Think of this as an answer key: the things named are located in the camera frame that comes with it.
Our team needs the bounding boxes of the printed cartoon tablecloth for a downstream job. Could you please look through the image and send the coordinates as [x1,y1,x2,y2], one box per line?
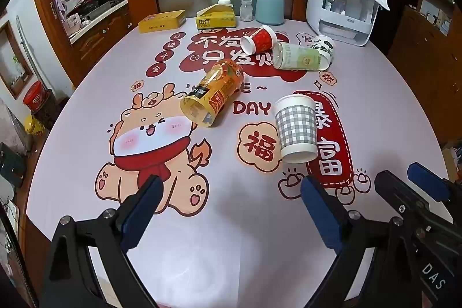
[25,17,455,308]

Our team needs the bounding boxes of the white countertop water dispenser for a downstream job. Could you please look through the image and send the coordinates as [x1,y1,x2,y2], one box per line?
[306,0,379,47]

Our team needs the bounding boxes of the wooden cabinet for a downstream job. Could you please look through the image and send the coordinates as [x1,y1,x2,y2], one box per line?
[388,0,462,143]

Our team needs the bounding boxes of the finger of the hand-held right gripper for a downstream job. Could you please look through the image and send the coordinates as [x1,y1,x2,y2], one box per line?
[407,162,462,208]
[375,170,462,240]

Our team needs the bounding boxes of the yellow flat tin box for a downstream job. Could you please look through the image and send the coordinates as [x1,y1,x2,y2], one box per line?
[138,11,187,33]

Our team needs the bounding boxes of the green label clear cup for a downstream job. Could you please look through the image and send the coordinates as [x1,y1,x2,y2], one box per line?
[271,42,331,71]

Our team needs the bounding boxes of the yellow container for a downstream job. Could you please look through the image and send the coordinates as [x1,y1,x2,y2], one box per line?
[23,115,46,135]

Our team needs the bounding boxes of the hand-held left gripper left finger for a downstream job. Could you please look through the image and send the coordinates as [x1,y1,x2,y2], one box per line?
[42,174,165,308]

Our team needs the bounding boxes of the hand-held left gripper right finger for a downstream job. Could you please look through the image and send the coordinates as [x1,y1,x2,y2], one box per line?
[301,175,432,308]

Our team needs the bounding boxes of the grey checkered paper cup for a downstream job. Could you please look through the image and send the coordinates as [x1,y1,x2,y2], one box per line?
[274,94,319,164]

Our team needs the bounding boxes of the red bucket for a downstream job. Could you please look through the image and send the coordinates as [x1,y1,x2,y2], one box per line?
[23,81,44,110]

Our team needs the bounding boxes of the orange clear plastic cup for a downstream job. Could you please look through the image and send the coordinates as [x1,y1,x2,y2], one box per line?
[180,59,245,128]

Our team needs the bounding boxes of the clear glass jar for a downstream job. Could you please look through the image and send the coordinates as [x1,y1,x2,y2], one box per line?
[240,0,253,22]

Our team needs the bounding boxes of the red paper cup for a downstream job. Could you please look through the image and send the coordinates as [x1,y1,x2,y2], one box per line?
[241,25,278,55]

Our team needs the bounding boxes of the wooden framed picture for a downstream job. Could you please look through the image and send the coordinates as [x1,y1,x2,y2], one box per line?
[0,20,35,100]

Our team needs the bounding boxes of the yellow tissue box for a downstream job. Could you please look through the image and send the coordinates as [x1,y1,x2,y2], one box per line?
[196,4,236,31]

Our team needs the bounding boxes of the white bamboo print cup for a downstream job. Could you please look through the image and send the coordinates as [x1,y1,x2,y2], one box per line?
[312,35,336,61]

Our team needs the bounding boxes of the light blue canister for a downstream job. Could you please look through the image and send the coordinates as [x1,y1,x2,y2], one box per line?
[256,0,285,25]

